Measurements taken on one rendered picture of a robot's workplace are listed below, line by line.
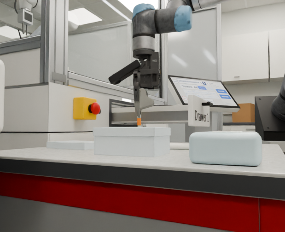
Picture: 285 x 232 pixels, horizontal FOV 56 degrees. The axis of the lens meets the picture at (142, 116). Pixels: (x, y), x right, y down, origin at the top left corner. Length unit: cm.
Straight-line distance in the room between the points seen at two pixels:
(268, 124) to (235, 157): 87
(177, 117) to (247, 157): 62
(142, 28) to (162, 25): 6
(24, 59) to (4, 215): 50
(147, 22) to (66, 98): 35
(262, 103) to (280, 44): 319
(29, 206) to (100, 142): 16
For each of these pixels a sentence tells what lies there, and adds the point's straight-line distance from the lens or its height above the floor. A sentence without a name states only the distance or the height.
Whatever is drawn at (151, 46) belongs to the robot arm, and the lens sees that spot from 88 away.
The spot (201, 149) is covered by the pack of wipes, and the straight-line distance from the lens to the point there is 38.
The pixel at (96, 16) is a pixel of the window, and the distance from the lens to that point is 111.
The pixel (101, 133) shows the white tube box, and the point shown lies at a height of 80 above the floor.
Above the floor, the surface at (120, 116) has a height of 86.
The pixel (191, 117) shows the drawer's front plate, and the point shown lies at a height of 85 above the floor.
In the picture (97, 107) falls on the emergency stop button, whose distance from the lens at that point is 88.
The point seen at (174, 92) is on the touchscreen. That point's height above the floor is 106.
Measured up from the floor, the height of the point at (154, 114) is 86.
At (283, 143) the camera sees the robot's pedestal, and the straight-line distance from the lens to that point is 116.
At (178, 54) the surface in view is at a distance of 291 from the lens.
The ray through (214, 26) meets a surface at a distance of 290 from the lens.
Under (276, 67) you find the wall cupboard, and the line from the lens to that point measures 440.
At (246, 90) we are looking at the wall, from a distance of 471.
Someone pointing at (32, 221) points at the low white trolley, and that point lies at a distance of 53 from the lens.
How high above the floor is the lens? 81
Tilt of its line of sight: 3 degrees up
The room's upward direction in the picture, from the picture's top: straight up
